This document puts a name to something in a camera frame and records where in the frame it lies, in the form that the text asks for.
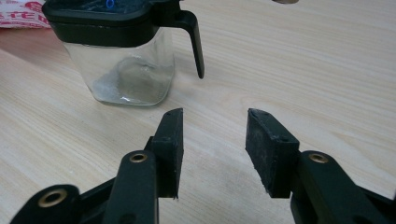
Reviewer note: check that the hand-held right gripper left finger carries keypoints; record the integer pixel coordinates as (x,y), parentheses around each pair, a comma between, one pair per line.
(169,155)

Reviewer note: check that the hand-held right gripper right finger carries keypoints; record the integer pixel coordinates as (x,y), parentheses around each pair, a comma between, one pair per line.
(269,155)

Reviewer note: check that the red and white seasoning packet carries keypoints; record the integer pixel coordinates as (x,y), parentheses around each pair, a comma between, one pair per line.
(21,14)

